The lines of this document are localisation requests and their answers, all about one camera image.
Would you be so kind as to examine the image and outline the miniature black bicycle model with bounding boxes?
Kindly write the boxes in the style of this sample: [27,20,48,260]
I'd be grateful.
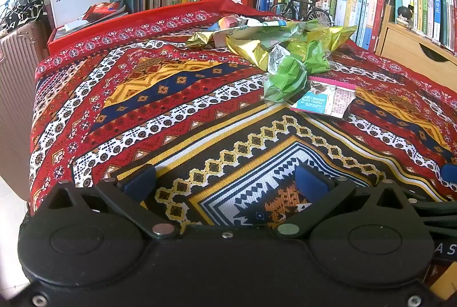
[269,0,333,27]

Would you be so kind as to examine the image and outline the white blue paper packet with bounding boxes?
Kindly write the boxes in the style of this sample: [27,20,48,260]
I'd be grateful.
[212,25,258,47]

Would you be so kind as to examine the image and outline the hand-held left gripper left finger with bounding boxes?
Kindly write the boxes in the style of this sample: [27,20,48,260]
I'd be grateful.
[46,164,181,240]

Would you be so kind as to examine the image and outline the small dark-haired figurine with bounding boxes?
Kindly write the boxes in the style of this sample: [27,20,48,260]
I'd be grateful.
[396,5,415,29]

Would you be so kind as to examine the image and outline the teal pink snack packet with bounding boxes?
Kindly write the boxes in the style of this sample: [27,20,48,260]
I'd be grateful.
[290,76,358,121]

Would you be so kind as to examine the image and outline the red snack packet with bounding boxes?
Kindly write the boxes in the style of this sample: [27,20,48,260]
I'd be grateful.
[84,0,126,22]

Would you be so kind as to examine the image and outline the wooden drawer cabinet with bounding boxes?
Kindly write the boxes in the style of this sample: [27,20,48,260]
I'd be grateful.
[375,21,457,79]

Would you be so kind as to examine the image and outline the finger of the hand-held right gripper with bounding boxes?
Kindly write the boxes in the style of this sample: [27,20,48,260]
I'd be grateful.
[441,162,457,187]
[418,200,457,235]

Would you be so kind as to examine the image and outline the pink ribbed suitcase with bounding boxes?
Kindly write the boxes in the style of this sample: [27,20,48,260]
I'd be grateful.
[0,20,49,202]

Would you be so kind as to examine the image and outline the green foil wrapper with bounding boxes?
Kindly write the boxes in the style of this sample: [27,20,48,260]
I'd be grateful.
[263,39,334,104]

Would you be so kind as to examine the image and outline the pastel paper packet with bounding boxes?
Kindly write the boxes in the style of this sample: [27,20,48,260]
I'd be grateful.
[208,16,248,30]

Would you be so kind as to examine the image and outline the red flat tray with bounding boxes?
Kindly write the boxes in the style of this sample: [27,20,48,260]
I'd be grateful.
[46,0,229,55]

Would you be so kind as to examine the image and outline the small gold foil wrapper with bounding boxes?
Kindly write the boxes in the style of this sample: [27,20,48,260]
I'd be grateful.
[186,30,215,50]

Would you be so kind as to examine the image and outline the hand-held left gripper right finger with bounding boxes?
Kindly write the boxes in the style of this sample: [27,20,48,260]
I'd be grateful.
[273,164,408,240]

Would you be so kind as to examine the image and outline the red patterned tablecloth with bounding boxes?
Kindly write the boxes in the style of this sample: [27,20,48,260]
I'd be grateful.
[29,0,457,293]

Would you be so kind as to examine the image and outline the pile of flat magazines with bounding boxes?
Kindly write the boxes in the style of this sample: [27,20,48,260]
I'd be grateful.
[53,11,129,40]

